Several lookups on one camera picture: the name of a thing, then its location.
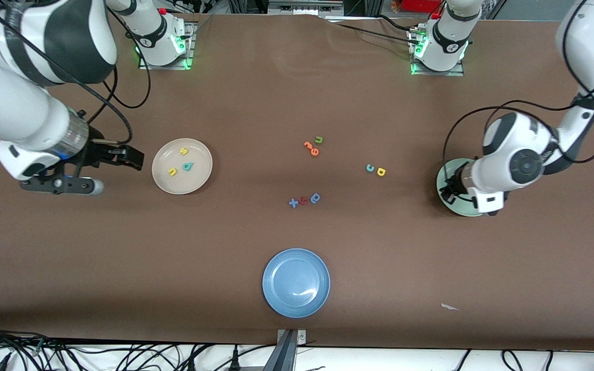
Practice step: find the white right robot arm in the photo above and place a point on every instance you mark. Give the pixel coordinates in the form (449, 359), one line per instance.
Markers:
(18, 113)

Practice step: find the beige plate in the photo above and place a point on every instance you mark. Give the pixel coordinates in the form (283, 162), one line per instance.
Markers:
(196, 180)

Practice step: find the green plate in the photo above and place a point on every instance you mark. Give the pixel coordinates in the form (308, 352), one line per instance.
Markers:
(457, 207)

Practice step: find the aluminium frame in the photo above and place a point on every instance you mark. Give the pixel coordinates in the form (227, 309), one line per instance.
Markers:
(302, 7)

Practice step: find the teal letter p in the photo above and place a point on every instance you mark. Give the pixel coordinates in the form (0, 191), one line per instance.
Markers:
(187, 167)

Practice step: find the grey metal stand bracket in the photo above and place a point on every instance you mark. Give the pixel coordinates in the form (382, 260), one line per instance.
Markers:
(284, 355)

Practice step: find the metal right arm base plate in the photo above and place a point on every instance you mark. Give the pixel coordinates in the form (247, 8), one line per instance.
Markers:
(190, 46)

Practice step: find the blue letter a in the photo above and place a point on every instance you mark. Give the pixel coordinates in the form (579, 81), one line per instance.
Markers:
(315, 199)

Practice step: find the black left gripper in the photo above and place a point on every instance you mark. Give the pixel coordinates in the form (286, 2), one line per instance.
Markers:
(452, 186)

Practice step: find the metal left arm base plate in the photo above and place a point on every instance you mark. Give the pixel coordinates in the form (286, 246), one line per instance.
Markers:
(431, 73)

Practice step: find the white paper scrap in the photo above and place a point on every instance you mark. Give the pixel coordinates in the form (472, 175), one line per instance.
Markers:
(447, 307)

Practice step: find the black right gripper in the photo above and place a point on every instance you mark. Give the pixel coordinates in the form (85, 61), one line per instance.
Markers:
(97, 153)

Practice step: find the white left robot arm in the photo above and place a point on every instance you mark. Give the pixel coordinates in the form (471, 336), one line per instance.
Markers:
(513, 149)

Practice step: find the red box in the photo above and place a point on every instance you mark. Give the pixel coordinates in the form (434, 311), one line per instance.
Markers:
(421, 5)

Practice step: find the blue plate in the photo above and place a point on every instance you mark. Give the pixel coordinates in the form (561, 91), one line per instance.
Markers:
(296, 283)

